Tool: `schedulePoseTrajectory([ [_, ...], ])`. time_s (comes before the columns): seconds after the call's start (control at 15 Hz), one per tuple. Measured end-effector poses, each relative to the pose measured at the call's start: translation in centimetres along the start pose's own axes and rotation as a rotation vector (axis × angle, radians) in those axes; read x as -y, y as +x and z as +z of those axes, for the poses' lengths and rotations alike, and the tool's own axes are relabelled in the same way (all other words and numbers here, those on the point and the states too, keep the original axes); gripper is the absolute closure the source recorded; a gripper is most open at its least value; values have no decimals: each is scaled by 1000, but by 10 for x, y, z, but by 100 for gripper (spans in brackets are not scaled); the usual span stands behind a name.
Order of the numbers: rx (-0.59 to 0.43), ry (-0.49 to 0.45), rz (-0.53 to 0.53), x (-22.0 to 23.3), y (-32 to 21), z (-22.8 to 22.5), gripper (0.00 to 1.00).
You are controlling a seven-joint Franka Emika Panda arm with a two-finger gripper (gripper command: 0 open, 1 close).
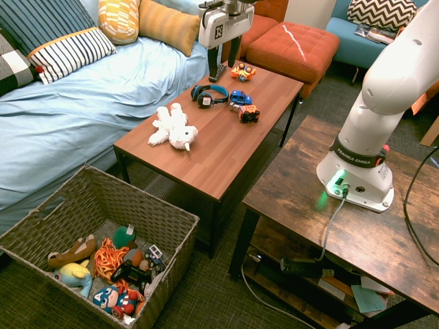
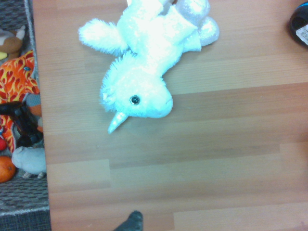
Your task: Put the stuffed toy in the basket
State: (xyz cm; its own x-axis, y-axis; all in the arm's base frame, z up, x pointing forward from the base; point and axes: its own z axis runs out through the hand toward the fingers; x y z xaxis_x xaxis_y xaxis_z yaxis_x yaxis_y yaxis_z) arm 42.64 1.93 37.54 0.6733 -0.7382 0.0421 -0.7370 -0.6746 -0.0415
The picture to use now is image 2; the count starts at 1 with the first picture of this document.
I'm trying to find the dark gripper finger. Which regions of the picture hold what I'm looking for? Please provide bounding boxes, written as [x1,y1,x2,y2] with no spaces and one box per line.
[113,210,144,231]

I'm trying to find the white unicorn plush toy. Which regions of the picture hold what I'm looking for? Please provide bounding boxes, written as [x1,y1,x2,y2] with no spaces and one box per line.
[78,0,221,135]

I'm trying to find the grey woven basket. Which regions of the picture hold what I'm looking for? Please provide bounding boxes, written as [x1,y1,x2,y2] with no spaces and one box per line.
[0,0,52,231]

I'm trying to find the grey plush toy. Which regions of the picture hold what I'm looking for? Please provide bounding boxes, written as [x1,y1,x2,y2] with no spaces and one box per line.
[11,145,47,179]

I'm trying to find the black plastic toy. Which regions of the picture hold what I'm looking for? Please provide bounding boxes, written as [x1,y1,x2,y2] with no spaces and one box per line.
[0,101,44,147]

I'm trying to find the wooden coffee table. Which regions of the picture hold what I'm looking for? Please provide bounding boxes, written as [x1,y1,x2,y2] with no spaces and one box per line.
[32,0,308,231]

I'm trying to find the orange ball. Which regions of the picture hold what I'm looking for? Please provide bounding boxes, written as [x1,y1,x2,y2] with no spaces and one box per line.
[0,155,16,183]

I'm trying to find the red blue superhero plush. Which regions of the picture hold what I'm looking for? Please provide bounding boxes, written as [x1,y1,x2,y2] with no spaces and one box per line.
[0,125,7,152]

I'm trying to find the grey orange knitted plush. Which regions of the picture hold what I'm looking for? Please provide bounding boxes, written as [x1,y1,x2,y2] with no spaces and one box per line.
[25,92,43,133]

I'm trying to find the orange flame pattern plush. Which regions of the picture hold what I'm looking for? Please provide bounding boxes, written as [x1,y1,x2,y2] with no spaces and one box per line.
[0,49,44,154]

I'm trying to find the brown and white plush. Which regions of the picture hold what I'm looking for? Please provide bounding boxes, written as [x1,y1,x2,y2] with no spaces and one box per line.
[0,25,26,60]

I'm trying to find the blue and black headphones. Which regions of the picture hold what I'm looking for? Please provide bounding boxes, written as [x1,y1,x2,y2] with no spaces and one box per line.
[288,2,308,48]

